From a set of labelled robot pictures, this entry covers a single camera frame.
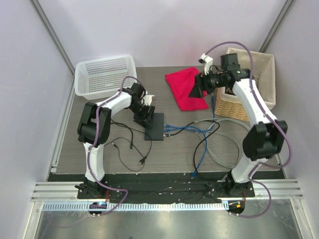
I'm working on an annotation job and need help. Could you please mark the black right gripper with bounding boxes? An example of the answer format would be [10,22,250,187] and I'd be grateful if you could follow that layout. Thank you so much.
[189,68,228,99]

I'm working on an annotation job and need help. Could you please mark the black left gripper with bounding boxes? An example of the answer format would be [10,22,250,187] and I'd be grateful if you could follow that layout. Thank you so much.
[129,103,155,129]

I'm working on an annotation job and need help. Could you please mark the black network switch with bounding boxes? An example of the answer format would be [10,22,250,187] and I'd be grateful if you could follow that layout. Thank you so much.
[144,113,164,141]

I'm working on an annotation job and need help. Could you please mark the blue ethernet cable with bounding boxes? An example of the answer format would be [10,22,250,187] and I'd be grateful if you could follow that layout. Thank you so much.
[163,124,210,179]
[163,96,216,134]

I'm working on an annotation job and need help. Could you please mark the black ethernet cable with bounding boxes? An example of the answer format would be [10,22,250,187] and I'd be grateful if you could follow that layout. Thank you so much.
[111,119,152,166]
[163,121,222,179]

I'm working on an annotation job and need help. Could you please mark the thin black power cord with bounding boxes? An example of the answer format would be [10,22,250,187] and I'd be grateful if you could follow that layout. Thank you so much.
[103,136,145,172]

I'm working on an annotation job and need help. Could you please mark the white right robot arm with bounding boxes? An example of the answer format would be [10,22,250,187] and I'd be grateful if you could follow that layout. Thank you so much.
[189,53,288,197]

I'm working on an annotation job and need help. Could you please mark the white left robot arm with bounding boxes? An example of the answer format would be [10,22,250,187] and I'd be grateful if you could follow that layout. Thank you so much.
[76,83,155,199]

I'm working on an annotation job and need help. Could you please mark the red folded cloth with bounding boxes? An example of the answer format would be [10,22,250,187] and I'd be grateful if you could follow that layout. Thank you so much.
[165,67,209,111]

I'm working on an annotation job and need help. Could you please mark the wicker basket with liner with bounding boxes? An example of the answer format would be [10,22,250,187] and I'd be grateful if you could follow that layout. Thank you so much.
[215,47,276,121]

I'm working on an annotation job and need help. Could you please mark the white perforated plastic basket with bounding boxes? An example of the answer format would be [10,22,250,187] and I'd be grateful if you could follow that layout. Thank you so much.
[74,55,137,100]

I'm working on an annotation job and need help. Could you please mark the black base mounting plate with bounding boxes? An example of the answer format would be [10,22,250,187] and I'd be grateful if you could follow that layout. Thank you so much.
[48,171,256,205]

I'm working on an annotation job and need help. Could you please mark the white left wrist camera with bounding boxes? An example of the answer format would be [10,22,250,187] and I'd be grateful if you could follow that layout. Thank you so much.
[143,95,156,106]

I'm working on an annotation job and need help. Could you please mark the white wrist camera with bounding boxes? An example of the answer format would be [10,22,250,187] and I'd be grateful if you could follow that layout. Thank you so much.
[143,95,156,106]
[198,53,213,75]

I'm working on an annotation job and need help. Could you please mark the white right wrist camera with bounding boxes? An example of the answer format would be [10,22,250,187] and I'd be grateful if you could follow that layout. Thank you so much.
[198,53,213,75]

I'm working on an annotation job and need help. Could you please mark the aluminium front rail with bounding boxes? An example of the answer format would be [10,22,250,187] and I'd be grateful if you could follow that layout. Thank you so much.
[31,179,303,212]

